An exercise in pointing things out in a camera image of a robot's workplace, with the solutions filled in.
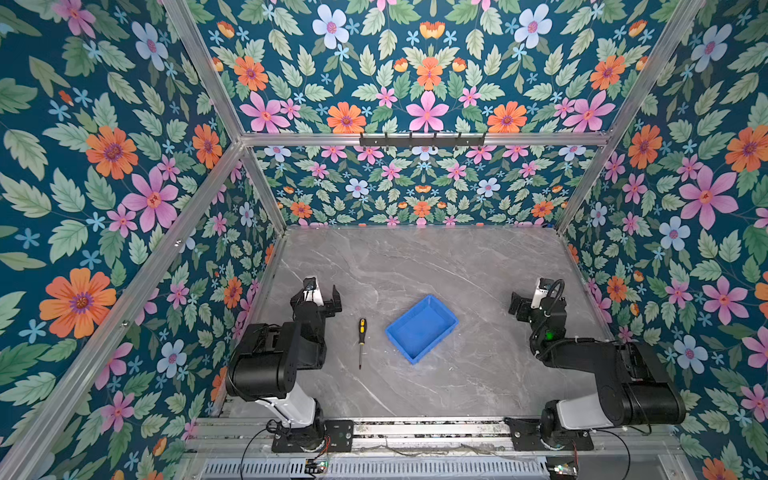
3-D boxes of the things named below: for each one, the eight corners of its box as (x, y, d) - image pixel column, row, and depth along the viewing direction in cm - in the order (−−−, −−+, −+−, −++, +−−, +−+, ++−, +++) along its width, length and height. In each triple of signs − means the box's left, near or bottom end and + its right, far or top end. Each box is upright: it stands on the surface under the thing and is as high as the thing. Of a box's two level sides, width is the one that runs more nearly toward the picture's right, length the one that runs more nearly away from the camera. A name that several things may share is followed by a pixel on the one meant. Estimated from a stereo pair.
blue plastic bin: (413, 368, 87) (413, 361, 82) (385, 337, 93) (384, 329, 88) (457, 327, 95) (459, 320, 90) (428, 301, 101) (429, 293, 97)
